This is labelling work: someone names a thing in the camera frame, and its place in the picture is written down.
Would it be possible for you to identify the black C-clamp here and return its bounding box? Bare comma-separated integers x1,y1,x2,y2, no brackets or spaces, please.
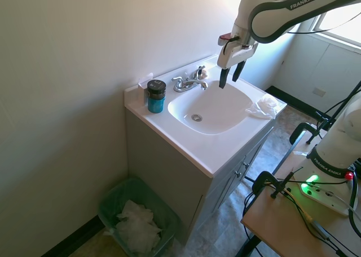
251,171,296,199
289,122,322,154

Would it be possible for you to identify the green plastic trash bin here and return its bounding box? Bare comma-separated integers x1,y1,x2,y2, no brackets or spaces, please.
98,176,182,256

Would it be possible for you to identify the white tissue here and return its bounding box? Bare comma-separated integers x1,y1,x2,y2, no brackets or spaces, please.
244,94,280,120

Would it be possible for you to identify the blue jar black lid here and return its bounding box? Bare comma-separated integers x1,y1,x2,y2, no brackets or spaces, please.
146,79,166,114

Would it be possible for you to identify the yellow cable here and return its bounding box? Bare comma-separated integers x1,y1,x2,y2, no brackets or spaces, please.
281,187,314,223

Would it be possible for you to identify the white bathroom sink vanity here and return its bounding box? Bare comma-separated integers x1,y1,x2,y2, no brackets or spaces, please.
125,110,276,248
124,55,288,179

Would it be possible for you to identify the white tissues pile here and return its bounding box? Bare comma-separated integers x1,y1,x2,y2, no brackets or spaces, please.
115,199,164,254

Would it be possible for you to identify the black stand pole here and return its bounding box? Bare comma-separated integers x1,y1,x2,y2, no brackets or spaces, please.
244,82,361,184

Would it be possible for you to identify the red black wrist camera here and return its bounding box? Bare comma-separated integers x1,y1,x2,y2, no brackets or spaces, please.
218,32,241,47

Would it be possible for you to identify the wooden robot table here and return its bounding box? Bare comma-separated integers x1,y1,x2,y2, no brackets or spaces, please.
240,143,361,257

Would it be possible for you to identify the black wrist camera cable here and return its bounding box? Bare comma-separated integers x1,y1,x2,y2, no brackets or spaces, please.
222,13,361,56

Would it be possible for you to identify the black baseboard strip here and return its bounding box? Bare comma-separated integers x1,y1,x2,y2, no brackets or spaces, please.
264,85,331,120

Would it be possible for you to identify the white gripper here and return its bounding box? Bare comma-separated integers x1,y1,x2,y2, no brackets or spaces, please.
217,37,259,89

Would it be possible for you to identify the white framed window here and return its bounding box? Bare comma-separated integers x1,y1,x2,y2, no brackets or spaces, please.
311,2,361,48

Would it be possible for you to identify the chrome two-handle faucet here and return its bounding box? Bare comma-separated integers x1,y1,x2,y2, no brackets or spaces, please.
171,65,209,94

